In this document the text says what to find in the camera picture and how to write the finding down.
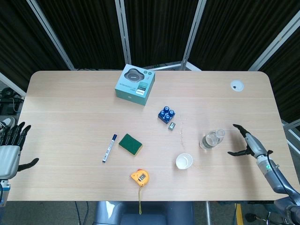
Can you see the black grey right robot hand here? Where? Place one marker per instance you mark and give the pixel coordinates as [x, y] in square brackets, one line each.
[255, 145]

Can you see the black grey left robot hand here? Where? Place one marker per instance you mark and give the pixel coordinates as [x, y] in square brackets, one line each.
[9, 159]

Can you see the transparent water bottle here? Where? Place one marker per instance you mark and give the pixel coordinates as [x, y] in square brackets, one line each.
[209, 141]

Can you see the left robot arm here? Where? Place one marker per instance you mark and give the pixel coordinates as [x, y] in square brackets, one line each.
[3, 187]

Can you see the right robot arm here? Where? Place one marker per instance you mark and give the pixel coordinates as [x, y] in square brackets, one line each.
[263, 172]

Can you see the white paper cup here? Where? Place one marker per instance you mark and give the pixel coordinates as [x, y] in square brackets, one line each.
[184, 161]

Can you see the grey white sneaker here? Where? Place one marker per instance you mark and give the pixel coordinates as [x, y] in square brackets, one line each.
[8, 122]

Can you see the black pleated curtain panel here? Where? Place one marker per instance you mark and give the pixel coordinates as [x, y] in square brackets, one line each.
[288, 82]
[159, 30]
[23, 47]
[89, 35]
[234, 30]

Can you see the small grey-green cube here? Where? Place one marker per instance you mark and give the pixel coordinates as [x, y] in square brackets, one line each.
[171, 125]

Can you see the blue toy building block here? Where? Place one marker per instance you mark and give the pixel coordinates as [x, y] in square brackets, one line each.
[167, 114]

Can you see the blue white marker pen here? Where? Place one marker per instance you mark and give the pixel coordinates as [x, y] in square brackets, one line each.
[109, 148]

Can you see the yellow tape measure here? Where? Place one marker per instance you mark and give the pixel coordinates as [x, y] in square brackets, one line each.
[140, 177]

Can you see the green yellow sponge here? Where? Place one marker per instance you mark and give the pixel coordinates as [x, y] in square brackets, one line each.
[130, 143]

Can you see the grey robot torso base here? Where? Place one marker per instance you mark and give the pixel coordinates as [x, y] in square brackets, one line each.
[140, 215]

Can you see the teal speaker product box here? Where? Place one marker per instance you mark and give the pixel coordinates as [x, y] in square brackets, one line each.
[133, 82]

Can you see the white partition frame post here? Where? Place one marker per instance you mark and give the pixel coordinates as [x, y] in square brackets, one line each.
[193, 35]
[123, 35]
[52, 34]
[274, 45]
[12, 85]

